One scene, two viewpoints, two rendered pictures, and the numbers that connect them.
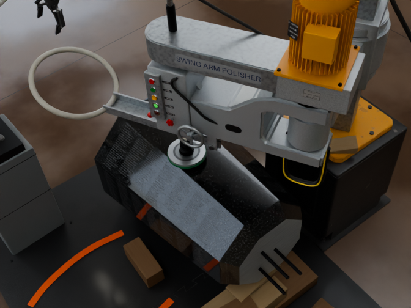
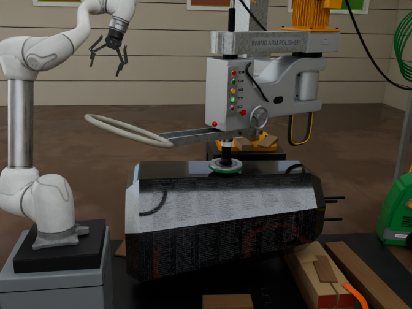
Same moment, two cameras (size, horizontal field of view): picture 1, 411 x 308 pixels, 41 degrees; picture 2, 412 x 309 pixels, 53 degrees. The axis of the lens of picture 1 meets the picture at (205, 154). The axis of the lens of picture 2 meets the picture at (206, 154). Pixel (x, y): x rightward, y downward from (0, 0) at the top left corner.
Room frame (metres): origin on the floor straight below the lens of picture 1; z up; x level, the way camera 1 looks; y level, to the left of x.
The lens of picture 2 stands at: (0.98, 2.39, 1.78)
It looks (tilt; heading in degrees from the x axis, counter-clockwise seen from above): 18 degrees down; 298
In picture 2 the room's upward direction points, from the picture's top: 1 degrees clockwise
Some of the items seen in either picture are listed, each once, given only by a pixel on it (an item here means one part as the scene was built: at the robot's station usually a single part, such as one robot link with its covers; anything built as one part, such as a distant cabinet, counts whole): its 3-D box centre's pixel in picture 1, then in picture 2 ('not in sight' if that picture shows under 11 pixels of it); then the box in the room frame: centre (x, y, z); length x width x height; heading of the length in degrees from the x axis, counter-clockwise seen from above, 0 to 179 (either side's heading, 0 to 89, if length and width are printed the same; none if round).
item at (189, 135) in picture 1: (193, 131); (255, 116); (1.88, 0.05, 1.20); 0.15 x 0.10 x 0.15; 63
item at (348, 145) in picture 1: (338, 144); (267, 141); (2.07, -0.76, 0.80); 0.20 x 0.10 x 0.05; 85
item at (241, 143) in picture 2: not in sight; (243, 144); (2.21, -0.57, 0.81); 0.20 x 0.10 x 0.05; 132
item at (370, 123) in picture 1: (337, 120); (243, 140); (2.30, -0.81, 0.76); 0.49 x 0.49 x 0.05; 34
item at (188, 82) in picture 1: (194, 96); (238, 94); (2.00, 0.03, 1.32); 0.36 x 0.22 x 0.45; 63
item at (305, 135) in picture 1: (309, 123); (303, 84); (1.74, -0.48, 1.34); 0.19 x 0.19 x 0.20
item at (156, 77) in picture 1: (155, 95); (231, 90); (1.97, 0.22, 1.37); 0.08 x 0.03 x 0.28; 63
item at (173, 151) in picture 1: (186, 151); (225, 164); (2.04, 0.10, 0.87); 0.21 x 0.21 x 0.01
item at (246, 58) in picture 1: (246, 61); (274, 44); (1.88, -0.21, 1.62); 0.96 x 0.25 x 0.17; 63
